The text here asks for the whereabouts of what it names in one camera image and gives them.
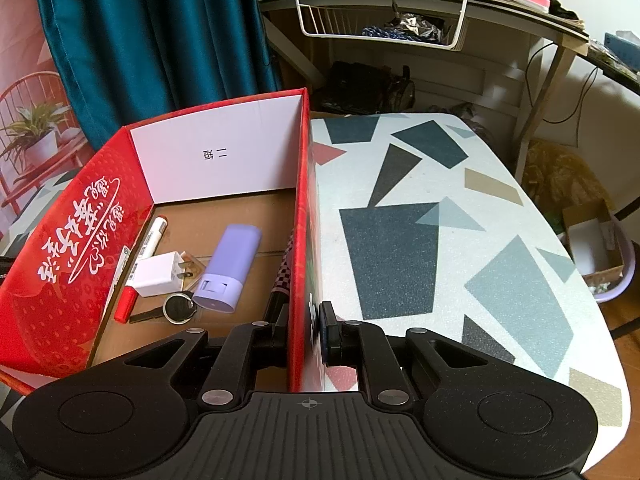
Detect white desk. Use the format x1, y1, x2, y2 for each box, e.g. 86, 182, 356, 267
259, 0, 589, 179

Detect red white marker pen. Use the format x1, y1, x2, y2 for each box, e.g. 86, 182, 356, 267
114, 216, 168, 324

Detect black key with ring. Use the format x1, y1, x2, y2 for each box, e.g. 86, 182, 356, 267
128, 292, 198, 325

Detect lavender plastic bin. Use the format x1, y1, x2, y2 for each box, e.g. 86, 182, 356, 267
592, 213, 637, 304

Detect white wire basket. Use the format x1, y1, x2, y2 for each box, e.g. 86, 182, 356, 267
294, 0, 469, 52

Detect black white checkered pen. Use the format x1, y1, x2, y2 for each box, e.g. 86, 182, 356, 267
264, 233, 294, 323

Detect geometric patterned tablecloth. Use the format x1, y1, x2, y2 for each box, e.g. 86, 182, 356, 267
0, 110, 633, 474

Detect small open cardboard box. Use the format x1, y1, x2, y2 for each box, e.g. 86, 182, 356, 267
562, 200, 624, 287

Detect clear case orange card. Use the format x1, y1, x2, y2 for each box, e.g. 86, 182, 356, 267
178, 252, 206, 292

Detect lavender power bank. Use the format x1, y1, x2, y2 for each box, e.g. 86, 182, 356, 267
193, 224, 262, 313

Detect red cardboard box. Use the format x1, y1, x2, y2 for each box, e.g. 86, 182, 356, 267
1, 89, 319, 395

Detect white charger plug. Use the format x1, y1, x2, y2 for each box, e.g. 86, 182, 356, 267
126, 252, 193, 297

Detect teal curtain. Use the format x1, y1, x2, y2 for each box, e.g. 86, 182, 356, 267
38, 0, 279, 150

